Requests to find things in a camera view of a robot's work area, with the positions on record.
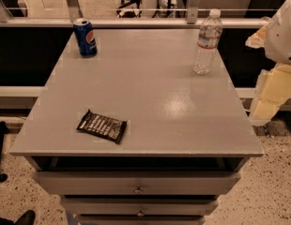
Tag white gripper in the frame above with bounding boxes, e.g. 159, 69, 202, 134
245, 0, 291, 121

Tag black office chair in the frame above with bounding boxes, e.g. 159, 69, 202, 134
116, 0, 142, 18

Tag grey drawer cabinet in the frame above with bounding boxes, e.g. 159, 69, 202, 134
11, 29, 262, 225

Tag black rxbar chocolate wrapper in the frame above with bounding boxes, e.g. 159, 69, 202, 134
77, 110, 127, 144

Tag black stand at left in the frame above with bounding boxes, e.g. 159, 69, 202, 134
0, 121, 9, 183

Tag blue pepsi can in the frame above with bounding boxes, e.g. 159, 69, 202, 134
73, 18, 98, 57

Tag clear plastic water bottle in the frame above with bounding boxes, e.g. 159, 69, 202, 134
192, 8, 222, 75

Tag metal rail frame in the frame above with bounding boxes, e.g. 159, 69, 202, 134
0, 0, 284, 28

